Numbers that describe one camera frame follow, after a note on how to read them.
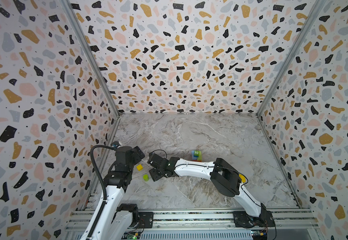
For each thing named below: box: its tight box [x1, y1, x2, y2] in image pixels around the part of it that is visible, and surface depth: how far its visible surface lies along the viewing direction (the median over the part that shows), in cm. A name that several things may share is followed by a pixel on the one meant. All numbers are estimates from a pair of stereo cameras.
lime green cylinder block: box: [142, 174, 150, 182], surface depth 87 cm
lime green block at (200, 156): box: [197, 151, 203, 161], surface depth 94 cm
